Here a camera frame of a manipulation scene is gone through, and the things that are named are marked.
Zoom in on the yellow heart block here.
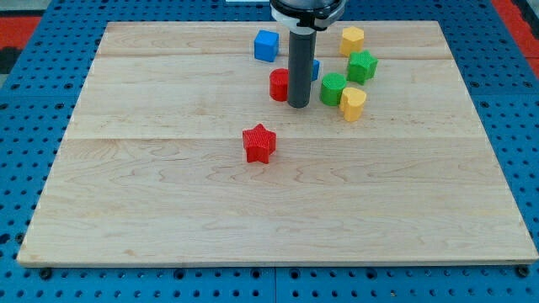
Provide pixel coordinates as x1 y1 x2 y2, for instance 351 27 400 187
339 88 367 122

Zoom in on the green star block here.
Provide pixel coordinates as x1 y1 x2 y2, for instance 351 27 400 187
346 50 378 85

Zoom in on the red star block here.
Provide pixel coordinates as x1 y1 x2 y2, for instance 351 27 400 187
242 124 276 164

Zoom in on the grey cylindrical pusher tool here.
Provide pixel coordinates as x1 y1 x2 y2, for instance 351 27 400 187
287 31 317 109

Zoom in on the small blue block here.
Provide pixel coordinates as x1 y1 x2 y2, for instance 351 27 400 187
312 59 320 82

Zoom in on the yellow hexagon block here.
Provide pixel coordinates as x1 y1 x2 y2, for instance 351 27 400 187
339 26 365 56

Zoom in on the black robot arm flange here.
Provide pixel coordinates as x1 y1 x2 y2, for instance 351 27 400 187
269 0 347 35

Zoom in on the red cylinder block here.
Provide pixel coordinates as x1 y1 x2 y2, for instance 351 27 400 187
269 68 289 102

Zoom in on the light wooden board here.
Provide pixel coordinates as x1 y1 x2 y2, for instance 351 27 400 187
18 21 538 268

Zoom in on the green cylinder block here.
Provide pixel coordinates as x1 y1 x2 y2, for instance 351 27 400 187
320 72 347 106

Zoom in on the blue cube block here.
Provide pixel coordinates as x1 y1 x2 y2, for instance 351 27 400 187
253 30 280 62

